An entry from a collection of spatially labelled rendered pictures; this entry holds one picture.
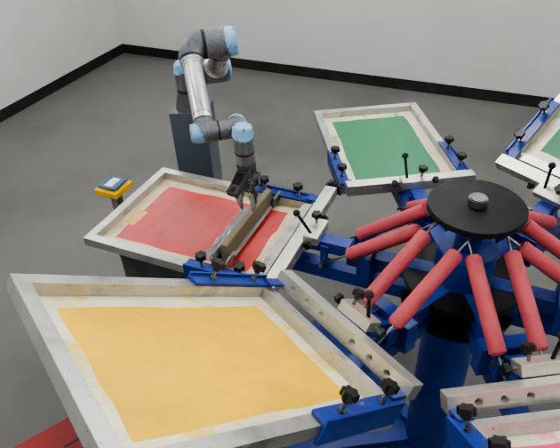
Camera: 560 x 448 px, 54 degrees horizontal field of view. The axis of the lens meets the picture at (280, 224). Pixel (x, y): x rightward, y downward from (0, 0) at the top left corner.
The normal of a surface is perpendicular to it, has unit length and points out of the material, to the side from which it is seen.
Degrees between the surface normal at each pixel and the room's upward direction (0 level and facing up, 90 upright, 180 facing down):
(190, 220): 0
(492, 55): 90
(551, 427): 58
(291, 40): 90
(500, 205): 0
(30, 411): 0
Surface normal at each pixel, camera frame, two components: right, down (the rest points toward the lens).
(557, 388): 0.07, 0.08
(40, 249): -0.04, -0.79
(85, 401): 0.40, -0.88
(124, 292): 0.59, 0.47
